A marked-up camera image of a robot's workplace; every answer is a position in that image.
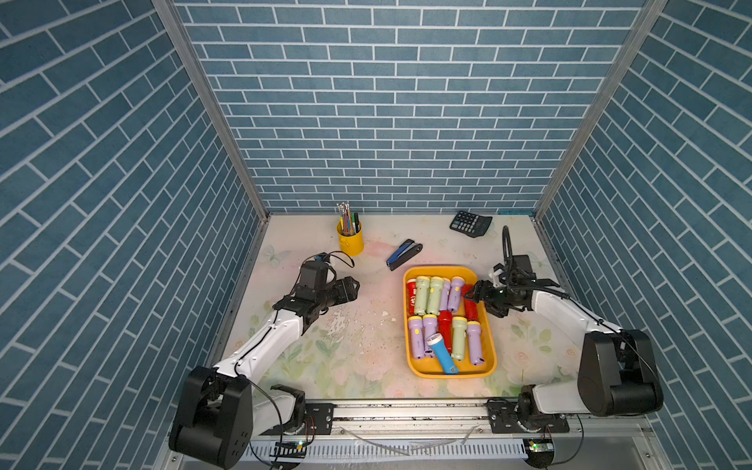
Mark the purple flashlight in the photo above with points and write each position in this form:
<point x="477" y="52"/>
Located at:
<point x="445" y="295"/>
<point x="430" y="327"/>
<point x="455" y="298"/>
<point x="474" y="338"/>
<point x="416" y="337"/>

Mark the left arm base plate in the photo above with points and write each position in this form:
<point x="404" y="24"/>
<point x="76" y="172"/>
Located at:
<point x="318" y="419"/>

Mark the yellow pen holder cup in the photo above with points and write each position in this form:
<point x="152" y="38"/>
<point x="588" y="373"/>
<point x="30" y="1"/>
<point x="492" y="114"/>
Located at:
<point x="351" y="245"/>

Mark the red flashlight with white logo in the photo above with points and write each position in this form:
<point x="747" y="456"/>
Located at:
<point x="411" y="296"/>

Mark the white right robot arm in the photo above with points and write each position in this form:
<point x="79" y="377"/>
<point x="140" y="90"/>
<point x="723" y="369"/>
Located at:
<point x="617" y="375"/>

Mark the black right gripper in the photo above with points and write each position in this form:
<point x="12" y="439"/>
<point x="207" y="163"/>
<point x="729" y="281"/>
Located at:
<point x="482" y="291"/>

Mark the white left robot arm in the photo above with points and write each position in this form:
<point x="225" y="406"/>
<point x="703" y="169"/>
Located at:
<point x="222" y="407"/>

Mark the aluminium front rail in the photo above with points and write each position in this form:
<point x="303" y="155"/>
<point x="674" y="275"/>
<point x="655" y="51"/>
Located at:
<point x="455" y="434"/>

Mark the yellow plastic storage tray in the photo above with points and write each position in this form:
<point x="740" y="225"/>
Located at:
<point x="429" y="367"/>

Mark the pens in cup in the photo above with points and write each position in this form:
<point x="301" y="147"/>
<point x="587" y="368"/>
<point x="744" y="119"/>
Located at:
<point x="349" y="220"/>

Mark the blue black stapler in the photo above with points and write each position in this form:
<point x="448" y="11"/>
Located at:
<point x="406" y="251"/>

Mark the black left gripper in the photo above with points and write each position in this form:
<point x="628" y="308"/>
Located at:
<point x="351" y="294"/>

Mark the green flashlight horizontal top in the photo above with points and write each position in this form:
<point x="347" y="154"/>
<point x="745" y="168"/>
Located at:
<point x="459" y="332"/>

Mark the green flashlight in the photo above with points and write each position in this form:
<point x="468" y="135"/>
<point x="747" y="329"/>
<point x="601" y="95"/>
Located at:
<point x="422" y="287"/>
<point x="435" y="295"/>

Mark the black desk calculator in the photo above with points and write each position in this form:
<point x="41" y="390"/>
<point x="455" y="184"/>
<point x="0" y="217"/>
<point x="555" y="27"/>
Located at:
<point x="471" y="224"/>

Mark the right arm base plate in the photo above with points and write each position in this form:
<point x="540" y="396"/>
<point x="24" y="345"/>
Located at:
<point x="523" y="417"/>

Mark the blue flashlight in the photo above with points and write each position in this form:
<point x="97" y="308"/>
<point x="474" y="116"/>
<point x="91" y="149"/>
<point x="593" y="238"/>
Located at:
<point x="437" y="345"/>

